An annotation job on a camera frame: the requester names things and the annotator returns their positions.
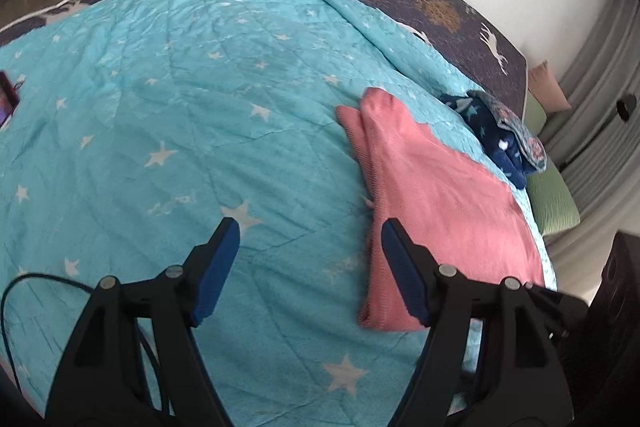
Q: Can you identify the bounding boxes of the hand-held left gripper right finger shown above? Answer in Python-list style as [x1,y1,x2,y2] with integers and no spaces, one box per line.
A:
[381,219,576,427]

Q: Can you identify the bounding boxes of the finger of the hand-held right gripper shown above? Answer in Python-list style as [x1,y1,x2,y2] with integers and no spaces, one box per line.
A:
[522,282,591,343]

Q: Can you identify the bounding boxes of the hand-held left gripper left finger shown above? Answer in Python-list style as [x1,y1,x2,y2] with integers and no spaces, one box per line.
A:
[45,217,241,427]

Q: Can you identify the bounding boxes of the pink knit pants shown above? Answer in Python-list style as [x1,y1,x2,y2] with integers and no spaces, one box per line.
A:
[335,87,547,333]

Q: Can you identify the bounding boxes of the large green pillow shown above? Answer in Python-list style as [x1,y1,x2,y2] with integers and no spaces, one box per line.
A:
[525,167,582,235]

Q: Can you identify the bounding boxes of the navy printed garment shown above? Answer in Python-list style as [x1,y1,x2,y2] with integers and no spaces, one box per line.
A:
[440,91,528,188]

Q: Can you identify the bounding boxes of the blue star-print blanket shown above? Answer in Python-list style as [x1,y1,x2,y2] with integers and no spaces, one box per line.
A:
[0,0,558,427]

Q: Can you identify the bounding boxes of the black round knob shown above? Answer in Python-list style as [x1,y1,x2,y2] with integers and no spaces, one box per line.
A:
[616,94,638,122]

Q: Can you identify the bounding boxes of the pink pillow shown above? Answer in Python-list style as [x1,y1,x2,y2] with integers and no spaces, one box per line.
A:
[529,61,572,114]

